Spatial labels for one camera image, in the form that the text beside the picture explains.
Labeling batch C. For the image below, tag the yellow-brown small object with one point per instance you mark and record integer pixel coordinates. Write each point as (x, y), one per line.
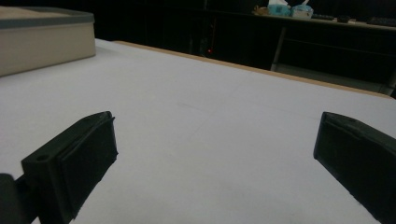
(261, 11)

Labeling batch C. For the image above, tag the beige box with grey rim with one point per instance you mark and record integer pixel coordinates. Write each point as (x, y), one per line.
(43, 46)

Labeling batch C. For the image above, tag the small black device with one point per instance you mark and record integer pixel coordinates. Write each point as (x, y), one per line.
(343, 19)

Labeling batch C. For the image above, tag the dark background desk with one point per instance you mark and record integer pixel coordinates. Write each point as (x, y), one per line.
(327, 46)

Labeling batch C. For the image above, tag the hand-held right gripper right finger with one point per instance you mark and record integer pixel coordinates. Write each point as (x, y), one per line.
(361, 158)

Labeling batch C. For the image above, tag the black remote control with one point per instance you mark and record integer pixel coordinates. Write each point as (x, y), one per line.
(323, 16)

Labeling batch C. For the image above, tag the white and blue tissue pack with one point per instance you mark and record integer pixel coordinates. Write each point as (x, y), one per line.
(302, 11)

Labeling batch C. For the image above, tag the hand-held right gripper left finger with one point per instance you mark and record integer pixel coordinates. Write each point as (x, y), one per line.
(74, 165)

